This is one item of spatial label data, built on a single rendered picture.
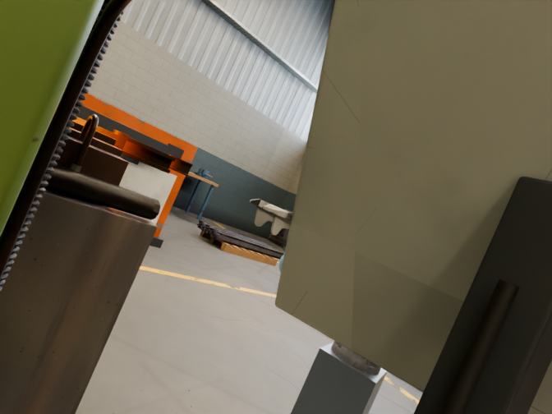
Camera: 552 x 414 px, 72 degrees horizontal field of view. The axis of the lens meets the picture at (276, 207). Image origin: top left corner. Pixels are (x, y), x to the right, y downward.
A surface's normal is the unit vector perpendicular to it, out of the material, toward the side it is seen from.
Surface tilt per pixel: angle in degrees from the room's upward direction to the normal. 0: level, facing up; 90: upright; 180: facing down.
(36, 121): 90
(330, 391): 90
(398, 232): 120
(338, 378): 90
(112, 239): 90
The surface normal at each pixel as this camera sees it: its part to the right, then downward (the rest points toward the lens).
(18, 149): 0.74, 0.33
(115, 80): 0.61, 0.27
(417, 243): -0.54, 0.31
